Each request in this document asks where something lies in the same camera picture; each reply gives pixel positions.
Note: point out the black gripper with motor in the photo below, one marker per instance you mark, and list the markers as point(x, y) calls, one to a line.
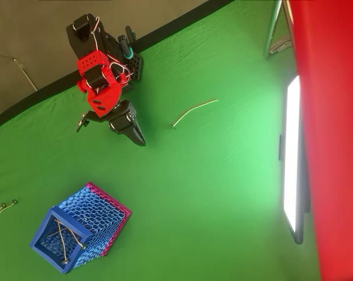
point(124, 119)

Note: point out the blue and pink mesh basket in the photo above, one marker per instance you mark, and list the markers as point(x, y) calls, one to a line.
point(41, 229)

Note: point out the black gripper camera mount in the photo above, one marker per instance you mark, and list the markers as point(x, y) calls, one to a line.
point(82, 121)

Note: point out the red camera holder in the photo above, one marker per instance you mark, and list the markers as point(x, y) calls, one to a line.
point(340, 117)

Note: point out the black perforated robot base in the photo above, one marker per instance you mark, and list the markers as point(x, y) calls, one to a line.
point(136, 65)

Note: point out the chrome tube stand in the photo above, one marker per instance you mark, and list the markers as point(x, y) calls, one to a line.
point(271, 29)

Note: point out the green cloth with black rim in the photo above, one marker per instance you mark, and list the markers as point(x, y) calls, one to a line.
point(193, 190)

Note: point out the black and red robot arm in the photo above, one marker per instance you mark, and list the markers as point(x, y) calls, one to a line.
point(101, 99)

